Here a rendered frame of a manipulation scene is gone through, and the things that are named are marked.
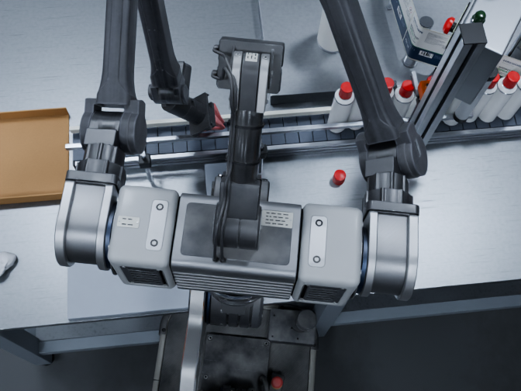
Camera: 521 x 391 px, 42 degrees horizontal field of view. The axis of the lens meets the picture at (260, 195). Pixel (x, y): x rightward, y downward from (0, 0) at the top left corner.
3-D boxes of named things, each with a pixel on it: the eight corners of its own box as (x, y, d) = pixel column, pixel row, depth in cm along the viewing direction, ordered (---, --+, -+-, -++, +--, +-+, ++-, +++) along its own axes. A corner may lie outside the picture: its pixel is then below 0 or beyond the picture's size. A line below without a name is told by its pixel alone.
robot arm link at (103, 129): (81, 151, 116) (111, 153, 115) (92, 100, 119) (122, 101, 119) (98, 174, 124) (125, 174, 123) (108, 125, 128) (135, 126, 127)
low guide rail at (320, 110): (458, 100, 188) (460, 96, 187) (460, 103, 188) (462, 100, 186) (70, 129, 181) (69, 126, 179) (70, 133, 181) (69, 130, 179)
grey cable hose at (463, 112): (465, 109, 167) (495, 63, 147) (468, 122, 165) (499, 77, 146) (451, 110, 166) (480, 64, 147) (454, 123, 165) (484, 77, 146)
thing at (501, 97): (492, 106, 190) (521, 66, 171) (497, 122, 188) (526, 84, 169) (474, 107, 189) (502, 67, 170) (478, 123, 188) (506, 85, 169)
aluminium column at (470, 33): (400, 168, 187) (482, 22, 125) (403, 183, 186) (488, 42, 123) (384, 170, 187) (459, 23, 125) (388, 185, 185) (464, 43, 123)
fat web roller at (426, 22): (415, 53, 195) (433, 13, 178) (419, 67, 194) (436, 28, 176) (400, 55, 195) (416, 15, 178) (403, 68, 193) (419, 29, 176)
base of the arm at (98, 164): (79, 204, 121) (63, 178, 110) (87, 163, 124) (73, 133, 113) (127, 209, 121) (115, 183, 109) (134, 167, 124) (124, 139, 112)
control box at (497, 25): (499, 47, 149) (534, -9, 131) (470, 105, 143) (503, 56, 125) (457, 28, 150) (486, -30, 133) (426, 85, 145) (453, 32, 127)
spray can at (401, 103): (401, 116, 188) (419, 77, 169) (399, 133, 186) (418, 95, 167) (382, 114, 188) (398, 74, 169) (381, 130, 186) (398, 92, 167)
